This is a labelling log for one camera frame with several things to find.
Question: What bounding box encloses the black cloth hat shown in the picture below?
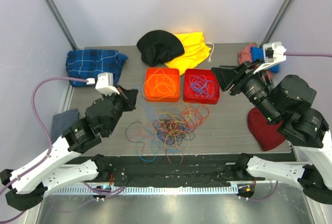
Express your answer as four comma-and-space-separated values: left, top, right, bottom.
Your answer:
136, 30, 185, 67

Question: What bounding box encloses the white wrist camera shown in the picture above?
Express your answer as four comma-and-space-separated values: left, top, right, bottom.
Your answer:
86, 73, 120, 96
254, 41, 286, 74

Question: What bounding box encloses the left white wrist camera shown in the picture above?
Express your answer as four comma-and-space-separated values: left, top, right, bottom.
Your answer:
86, 73, 120, 96

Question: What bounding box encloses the grey cloth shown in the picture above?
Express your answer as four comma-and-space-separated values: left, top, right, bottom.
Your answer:
50, 109, 79, 143

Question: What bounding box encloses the red plastic box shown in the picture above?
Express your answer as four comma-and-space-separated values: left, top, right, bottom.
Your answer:
183, 68, 220, 105

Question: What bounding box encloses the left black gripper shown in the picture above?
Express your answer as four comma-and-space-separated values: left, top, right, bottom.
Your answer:
102, 84, 138, 135

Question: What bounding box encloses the white cable duct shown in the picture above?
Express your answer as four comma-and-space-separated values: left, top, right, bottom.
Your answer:
52, 184, 238, 196

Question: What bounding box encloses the white cord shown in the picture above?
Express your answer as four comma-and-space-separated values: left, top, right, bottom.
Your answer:
204, 42, 215, 64

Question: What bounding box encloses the pink cloth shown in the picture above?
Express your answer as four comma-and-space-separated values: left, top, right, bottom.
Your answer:
238, 43, 257, 65

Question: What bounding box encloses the tangled wire pile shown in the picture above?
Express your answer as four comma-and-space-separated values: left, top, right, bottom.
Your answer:
124, 101, 210, 164

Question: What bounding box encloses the dark red cloth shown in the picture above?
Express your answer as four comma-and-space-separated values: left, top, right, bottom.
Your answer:
247, 107, 286, 151

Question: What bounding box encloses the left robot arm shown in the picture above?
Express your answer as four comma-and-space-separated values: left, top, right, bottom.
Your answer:
1, 86, 139, 211

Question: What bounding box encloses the yellow wire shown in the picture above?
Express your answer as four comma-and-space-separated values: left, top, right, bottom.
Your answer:
142, 68, 179, 102

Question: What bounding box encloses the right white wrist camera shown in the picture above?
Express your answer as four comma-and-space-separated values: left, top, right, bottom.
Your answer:
254, 41, 286, 74

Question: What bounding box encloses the orange plastic box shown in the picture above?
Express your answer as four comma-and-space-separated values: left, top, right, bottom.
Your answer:
142, 67, 180, 102

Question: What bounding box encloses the yellow cloth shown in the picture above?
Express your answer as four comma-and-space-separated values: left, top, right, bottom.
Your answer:
165, 32, 214, 75

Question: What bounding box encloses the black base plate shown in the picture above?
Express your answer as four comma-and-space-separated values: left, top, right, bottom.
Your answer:
49, 153, 298, 188

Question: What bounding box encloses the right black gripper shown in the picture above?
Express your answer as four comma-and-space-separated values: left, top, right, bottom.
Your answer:
209, 57, 278, 121

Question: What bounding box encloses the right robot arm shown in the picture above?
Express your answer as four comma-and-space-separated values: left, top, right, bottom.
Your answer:
211, 62, 331, 204

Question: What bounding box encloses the blue plaid cloth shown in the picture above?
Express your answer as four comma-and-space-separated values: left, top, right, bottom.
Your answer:
65, 49, 128, 84

